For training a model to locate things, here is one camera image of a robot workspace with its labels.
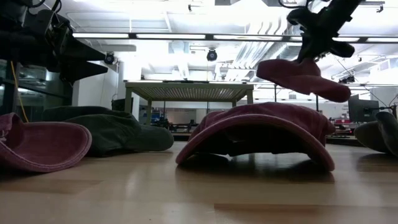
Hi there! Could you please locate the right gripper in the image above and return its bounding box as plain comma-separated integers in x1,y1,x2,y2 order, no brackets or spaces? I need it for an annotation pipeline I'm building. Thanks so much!
285,7,355,62

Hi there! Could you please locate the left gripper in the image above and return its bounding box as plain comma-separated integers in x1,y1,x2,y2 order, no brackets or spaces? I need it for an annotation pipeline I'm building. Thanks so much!
27,8,109,82

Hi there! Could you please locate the pink cloth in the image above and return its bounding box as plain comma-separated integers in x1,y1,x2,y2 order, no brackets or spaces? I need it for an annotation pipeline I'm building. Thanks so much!
256,58,352,103

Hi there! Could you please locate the dark grey baseball cap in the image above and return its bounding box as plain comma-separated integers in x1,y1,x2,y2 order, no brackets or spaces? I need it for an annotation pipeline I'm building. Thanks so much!
353,111,398,156
42,105,175,157

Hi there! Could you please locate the maroon baseball cap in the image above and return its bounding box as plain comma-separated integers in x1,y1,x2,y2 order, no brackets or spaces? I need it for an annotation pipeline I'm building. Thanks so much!
0,112,93,174
175,101,336,172

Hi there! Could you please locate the black ceiling spotlight cluster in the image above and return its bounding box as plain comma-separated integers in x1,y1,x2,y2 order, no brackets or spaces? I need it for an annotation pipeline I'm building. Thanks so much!
338,75,356,85

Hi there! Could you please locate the black box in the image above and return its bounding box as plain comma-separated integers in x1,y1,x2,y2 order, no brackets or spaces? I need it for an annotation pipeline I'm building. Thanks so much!
111,98,134,113

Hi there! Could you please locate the black ceiling track fixture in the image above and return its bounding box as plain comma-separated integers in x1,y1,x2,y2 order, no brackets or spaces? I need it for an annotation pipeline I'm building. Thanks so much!
360,1,385,14

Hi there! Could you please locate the black computer monitor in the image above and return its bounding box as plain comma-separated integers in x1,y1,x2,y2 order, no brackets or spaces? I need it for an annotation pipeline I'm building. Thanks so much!
348,94,381,123

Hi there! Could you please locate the long overhead light bar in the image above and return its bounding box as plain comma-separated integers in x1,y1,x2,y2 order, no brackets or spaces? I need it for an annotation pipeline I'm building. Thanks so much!
72,32,398,44

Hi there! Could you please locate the pale green mesh stand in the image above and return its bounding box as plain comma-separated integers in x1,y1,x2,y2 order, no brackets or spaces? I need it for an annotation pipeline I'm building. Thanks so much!
124,80,255,126

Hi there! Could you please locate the background robot workbench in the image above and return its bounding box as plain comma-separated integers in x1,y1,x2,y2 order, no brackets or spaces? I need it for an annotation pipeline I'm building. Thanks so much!
152,118,200,134

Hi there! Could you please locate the yellow hanging cable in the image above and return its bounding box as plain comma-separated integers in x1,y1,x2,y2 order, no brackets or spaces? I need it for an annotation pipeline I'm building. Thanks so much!
10,60,29,123

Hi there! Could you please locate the black aluminium table frame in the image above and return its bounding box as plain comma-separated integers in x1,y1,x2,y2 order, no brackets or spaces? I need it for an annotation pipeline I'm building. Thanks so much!
170,132,366,147

